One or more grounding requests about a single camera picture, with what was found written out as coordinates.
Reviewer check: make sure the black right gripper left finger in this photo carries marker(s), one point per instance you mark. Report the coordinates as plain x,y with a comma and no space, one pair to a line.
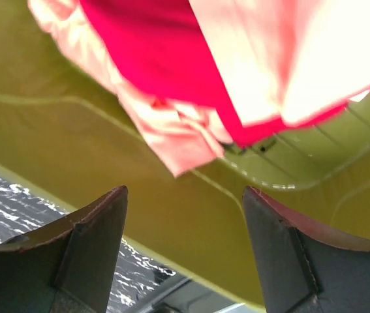
67,265

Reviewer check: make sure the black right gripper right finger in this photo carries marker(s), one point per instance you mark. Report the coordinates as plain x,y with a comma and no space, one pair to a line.
304,265

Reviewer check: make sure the red t shirt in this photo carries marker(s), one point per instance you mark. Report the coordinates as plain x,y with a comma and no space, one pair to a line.
263,66

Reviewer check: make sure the olive green plastic bin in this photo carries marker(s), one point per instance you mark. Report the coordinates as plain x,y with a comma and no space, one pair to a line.
68,139

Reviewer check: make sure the pink t shirt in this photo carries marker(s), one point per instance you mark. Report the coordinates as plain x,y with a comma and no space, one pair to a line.
181,134

